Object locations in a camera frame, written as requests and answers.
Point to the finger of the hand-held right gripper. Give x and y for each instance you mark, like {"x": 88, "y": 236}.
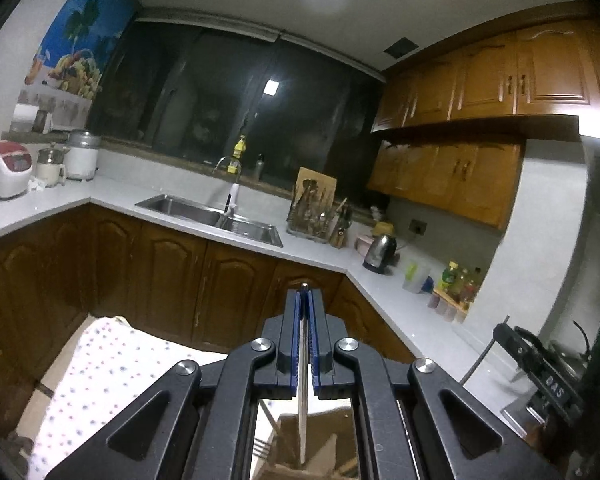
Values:
{"x": 512, "y": 342}

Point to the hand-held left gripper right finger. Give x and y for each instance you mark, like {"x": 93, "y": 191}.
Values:
{"x": 314, "y": 350}

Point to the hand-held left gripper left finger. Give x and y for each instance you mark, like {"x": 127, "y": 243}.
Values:
{"x": 295, "y": 340}

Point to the metal chopstick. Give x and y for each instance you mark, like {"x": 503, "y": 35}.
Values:
{"x": 304, "y": 410}

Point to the wooden utensil holder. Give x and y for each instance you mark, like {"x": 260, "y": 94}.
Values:
{"x": 330, "y": 455}

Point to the metal fork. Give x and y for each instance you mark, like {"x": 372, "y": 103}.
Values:
{"x": 265, "y": 446}

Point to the black wok with lid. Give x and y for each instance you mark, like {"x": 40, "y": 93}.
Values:
{"x": 567, "y": 360}

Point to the brown sauce bottle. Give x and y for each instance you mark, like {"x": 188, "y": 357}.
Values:
{"x": 467, "y": 287}

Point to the wooden chopstick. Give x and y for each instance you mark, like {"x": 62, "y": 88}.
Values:
{"x": 272, "y": 422}

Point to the yellow cap green bottle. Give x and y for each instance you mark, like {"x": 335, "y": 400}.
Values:
{"x": 449, "y": 277}

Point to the pink bowl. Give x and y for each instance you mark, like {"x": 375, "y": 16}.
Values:
{"x": 365, "y": 246}

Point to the steel electric kettle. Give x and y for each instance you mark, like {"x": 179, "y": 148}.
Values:
{"x": 380, "y": 255}

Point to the clear plastic measuring cup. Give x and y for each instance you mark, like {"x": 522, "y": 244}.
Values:
{"x": 416, "y": 275}

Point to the metal dish rack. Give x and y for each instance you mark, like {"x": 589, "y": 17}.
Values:
{"x": 310, "y": 220}

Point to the brown lower kitchen cabinets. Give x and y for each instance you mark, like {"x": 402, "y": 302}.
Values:
{"x": 170, "y": 280}

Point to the wooden cutting board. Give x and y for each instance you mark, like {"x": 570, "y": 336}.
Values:
{"x": 315, "y": 185}

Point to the kitchen faucet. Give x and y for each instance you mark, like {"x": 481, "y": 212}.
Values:
{"x": 232, "y": 195}

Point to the steel kitchen sink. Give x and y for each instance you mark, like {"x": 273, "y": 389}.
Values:
{"x": 190, "y": 205}

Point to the dark slim bottle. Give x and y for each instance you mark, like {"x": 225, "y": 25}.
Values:
{"x": 259, "y": 167}

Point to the white dotted tablecloth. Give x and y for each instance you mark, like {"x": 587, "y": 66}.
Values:
{"x": 105, "y": 375}

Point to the yellow cap soap bottle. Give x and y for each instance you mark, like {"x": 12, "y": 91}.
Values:
{"x": 240, "y": 146}

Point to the wooden upper cabinets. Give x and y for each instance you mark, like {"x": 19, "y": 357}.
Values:
{"x": 480, "y": 100}

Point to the dark kitchen window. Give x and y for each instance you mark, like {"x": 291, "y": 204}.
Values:
{"x": 180, "y": 100}

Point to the large white lidded pot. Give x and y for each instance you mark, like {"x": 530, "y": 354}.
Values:
{"x": 82, "y": 157}

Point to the small white lidded pot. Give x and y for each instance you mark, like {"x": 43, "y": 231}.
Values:
{"x": 50, "y": 170}

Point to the ceiling vent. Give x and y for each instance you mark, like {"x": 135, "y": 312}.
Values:
{"x": 401, "y": 47}

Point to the white red rice cooker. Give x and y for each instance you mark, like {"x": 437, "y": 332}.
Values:
{"x": 5, "y": 170}

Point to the black wall outlet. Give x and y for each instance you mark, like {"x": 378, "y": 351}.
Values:
{"x": 418, "y": 227}

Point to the tropical fruit wall poster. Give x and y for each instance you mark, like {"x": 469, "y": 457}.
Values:
{"x": 80, "y": 25}

